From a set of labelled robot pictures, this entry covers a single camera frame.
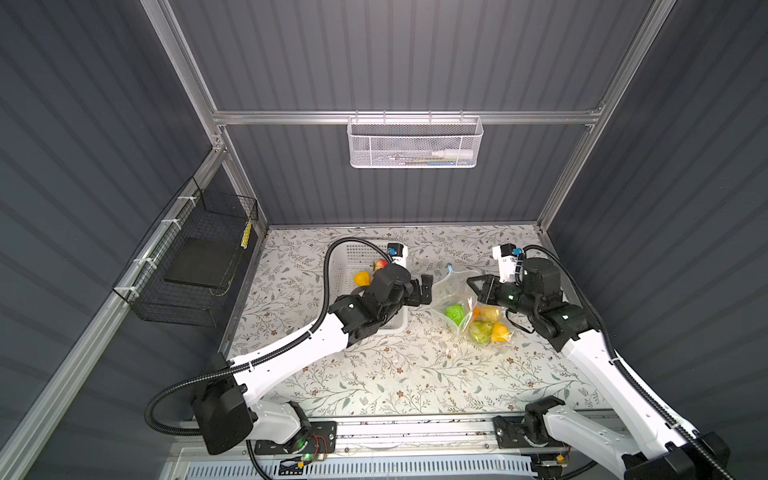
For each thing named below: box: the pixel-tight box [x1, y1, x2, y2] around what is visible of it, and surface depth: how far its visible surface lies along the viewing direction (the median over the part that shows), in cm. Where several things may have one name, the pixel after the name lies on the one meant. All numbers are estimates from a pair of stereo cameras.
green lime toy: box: [444, 304, 465, 326], surface depth 84 cm
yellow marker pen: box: [241, 220, 252, 249], surface depth 84 cm
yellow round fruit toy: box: [491, 322, 511, 342], surface depth 88 cm
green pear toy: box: [469, 321, 493, 345], surface depth 86 cm
